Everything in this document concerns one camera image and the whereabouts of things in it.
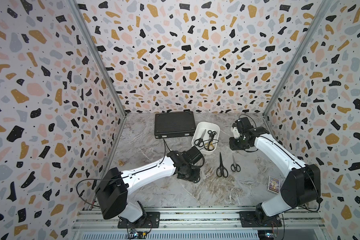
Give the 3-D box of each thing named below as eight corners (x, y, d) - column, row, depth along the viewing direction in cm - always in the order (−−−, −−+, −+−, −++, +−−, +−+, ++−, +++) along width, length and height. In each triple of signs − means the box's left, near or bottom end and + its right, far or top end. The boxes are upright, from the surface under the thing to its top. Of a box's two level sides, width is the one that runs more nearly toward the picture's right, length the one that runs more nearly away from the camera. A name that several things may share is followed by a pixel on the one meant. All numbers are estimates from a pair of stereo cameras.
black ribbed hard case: (156, 141, 107) (154, 135, 102) (156, 117, 123) (154, 111, 117) (196, 137, 110) (197, 131, 105) (191, 114, 125) (192, 108, 120)
